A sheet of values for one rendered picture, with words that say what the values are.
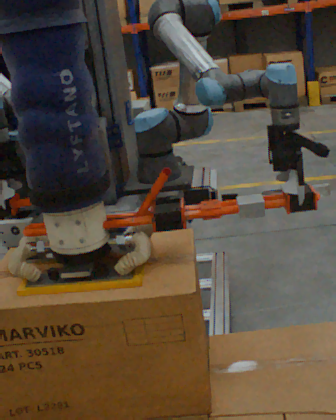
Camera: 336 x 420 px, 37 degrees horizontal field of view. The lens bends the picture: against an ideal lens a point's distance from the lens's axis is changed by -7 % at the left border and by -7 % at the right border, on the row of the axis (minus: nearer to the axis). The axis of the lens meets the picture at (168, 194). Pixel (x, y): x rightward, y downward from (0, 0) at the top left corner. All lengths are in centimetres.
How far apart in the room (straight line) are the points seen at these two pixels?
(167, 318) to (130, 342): 12
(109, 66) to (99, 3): 23
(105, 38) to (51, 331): 106
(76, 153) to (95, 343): 49
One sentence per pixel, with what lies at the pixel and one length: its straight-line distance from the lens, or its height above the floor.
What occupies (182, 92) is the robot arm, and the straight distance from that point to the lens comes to 177.
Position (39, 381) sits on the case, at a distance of 148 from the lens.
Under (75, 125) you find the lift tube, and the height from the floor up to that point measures 136.
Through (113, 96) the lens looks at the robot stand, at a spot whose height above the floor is 132.
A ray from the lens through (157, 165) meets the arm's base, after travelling 177.
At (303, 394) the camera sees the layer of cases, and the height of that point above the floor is 54.
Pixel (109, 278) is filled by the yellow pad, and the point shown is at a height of 97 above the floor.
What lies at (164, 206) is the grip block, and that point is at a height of 109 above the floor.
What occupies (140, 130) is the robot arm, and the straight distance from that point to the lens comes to 176.
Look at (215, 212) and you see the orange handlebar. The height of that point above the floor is 107.
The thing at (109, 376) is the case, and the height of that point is 71.
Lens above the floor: 157
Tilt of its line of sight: 19 degrees down
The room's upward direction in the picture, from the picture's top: 8 degrees counter-clockwise
